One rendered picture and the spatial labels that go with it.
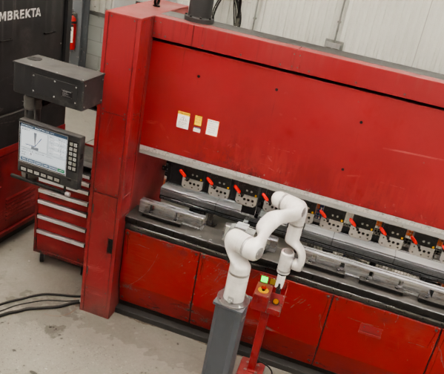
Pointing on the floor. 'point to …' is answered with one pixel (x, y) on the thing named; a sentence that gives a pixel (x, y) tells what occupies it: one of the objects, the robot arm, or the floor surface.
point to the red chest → (62, 220)
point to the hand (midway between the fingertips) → (278, 290)
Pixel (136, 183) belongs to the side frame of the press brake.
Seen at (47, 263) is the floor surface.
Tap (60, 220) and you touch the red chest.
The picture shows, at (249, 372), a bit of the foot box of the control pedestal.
